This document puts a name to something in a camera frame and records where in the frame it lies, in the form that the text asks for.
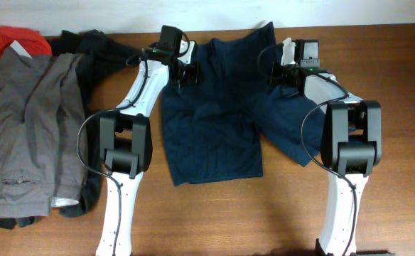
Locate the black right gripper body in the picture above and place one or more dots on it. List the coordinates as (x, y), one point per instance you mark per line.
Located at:
(283, 74)

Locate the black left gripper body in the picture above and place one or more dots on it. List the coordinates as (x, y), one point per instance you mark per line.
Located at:
(187, 73)

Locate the navy blue shorts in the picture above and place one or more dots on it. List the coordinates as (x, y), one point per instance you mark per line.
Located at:
(212, 131)

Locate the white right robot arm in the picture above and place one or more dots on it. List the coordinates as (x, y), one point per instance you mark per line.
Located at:
(351, 143)

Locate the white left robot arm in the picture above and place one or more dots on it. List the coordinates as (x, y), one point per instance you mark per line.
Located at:
(125, 132)

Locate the dark green black garment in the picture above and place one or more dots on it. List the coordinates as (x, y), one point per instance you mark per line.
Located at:
(101, 57)

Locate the red garment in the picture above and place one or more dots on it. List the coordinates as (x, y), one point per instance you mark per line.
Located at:
(32, 41)

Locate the grey trousers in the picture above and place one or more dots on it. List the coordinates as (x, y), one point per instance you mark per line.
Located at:
(41, 111)

